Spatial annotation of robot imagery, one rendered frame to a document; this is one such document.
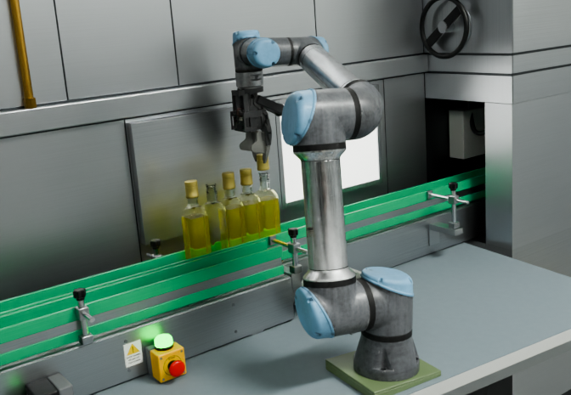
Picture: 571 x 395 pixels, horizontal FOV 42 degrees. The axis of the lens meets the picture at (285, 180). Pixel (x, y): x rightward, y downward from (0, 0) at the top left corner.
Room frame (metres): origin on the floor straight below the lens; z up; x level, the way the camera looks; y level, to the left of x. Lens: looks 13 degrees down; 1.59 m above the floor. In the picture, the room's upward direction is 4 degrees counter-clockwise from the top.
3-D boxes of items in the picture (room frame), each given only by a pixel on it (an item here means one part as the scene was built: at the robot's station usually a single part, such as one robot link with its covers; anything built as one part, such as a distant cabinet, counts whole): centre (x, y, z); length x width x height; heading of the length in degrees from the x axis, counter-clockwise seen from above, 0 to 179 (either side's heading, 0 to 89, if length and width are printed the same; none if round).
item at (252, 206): (2.01, 0.11, 0.99); 0.06 x 0.06 x 0.21; 36
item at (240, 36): (2.02, 0.08, 1.48); 0.09 x 0.08 x 0.11; 21
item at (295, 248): (1.92, 0.00, 0.95); 0.17 x 0.03 x 0.12; 35
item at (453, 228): (2.29, -0.52, 0.90); 0.17 x 0.05 x 0.23; 35
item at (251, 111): (2.02, 0.08, 1.32); 0.09 x 0.08 x 0.12; 125
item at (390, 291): (1.55, -0.20, 0.94); 0.13 x 0.12 x 0.14; 111
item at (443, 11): (2.51, -0.58, 1.49); 0.21 x 0.05 x 0.21; 35
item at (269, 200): (2.04, 0.06, 0.99); 0.06 x 0.06 x 0.21; 35
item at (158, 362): (1.62, 0.32, 0.79); 0.07 x 0.07 x 0.07; 35
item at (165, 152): (2.22, 0.04, 1.15); 0.90 x 0.03 x 0.34; 125
